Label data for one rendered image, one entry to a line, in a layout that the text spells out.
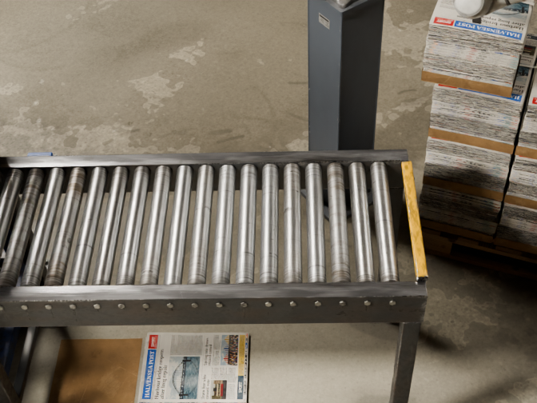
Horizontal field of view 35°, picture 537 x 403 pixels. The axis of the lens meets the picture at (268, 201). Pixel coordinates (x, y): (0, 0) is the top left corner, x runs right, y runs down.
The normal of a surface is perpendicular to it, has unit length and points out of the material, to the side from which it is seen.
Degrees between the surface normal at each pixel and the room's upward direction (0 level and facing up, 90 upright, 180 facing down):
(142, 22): 0
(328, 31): 90
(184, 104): 0
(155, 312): 90
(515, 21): 1
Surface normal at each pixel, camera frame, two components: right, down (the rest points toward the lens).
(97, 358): -0.04, -0.68
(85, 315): -0.01, 0.74
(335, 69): -0.81, 0.45
